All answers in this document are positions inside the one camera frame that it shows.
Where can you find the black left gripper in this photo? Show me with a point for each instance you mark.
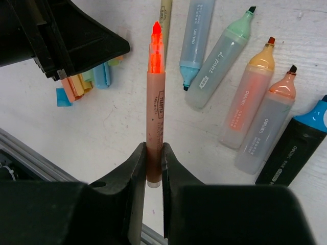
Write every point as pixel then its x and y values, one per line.
pixel 62 39

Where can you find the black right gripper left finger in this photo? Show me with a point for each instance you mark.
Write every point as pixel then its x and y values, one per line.
pixel 107 211

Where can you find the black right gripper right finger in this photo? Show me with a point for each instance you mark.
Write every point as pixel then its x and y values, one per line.
pixel 196 213

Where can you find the pastel green cap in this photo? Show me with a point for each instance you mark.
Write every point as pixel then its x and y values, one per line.
pixel 88 76

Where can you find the coral orange cap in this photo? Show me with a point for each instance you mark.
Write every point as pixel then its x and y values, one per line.
pixel 70 90

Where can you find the pastel orange cap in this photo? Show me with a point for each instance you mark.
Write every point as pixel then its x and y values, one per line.
pixel 80 87

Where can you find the pastel blue cap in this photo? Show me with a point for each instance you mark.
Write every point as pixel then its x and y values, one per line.
pixel 102 76

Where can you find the clear yellow pen cap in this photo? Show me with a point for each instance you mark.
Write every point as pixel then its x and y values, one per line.
pixel 116 61

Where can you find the bright blue cap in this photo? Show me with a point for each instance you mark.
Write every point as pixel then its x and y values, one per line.
pixel 62 99

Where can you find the thin orange pen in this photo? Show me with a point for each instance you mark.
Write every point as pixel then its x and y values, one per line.
pixel 156 80

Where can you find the thin yellow highlighter pen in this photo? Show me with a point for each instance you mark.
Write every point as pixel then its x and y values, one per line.
pixel 164 21

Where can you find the orange-capped clear highlighter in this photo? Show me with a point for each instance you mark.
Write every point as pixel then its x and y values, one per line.
pixel 267 123

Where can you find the pastel blue highlighter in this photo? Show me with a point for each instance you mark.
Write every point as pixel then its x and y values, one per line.
pixel 195 39

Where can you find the black blue-capped highlighter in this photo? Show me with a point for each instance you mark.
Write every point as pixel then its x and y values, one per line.
pixel 298 142

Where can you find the pastel orange highlighter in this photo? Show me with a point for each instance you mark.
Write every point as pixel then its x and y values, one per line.
pixel 249 94

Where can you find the pastel green highlighter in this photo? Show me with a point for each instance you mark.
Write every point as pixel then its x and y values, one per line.
pixel 225 52

